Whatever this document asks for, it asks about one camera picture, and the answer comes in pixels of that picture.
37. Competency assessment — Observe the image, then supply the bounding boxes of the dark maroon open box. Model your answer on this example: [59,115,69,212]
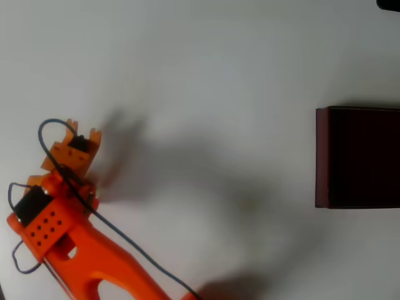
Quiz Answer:
[314,106,400,209]

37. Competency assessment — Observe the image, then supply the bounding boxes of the black rounded device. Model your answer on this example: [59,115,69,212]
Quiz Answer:
[376,0,400,13]

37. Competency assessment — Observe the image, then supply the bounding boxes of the light orange camera mount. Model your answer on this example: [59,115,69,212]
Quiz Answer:
[27,117,103,188]

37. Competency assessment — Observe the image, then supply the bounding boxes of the small black camera module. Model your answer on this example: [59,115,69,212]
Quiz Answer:
[68,135,90,154]

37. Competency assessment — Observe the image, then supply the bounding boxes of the thin blue servo cable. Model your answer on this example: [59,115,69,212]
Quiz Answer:
[7,182,43,274]

